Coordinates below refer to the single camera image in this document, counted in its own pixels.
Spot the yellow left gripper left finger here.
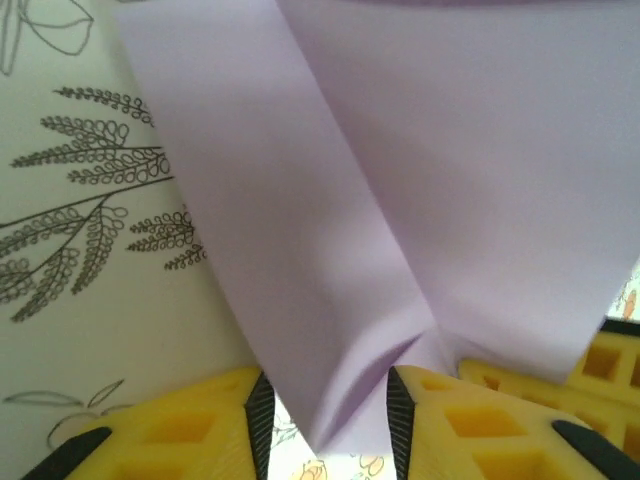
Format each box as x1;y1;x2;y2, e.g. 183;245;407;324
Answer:
29;366;277;480

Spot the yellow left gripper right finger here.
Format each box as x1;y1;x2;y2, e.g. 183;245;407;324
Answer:
386;364;640;480

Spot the lilac square paper sheet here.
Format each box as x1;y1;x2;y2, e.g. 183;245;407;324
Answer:
114;0;640;454

